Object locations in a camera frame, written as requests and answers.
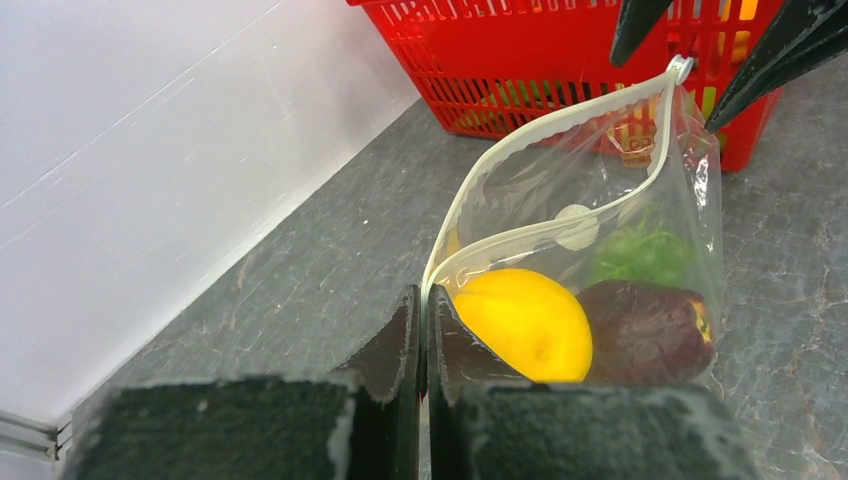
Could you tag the yellow lemon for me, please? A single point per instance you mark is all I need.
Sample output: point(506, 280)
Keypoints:
point(530, 321)

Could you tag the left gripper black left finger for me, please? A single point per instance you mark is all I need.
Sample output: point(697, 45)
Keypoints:
point(359, 420)

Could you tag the dark red plum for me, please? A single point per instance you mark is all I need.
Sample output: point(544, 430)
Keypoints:
point(645, 333)

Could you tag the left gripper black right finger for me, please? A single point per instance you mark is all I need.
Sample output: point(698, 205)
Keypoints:
point(486, 422)

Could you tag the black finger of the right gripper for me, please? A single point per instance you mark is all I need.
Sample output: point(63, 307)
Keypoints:
point(804, 35)
point(635, 21)

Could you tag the clear dotted zip top bag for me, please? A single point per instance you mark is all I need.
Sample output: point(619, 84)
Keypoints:
point(546, 195)

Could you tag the red plastic basket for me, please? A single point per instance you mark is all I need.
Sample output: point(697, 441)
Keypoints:
point(485, 68)

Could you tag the green grape bunch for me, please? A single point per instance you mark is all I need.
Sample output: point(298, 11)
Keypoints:
point(646, 252)

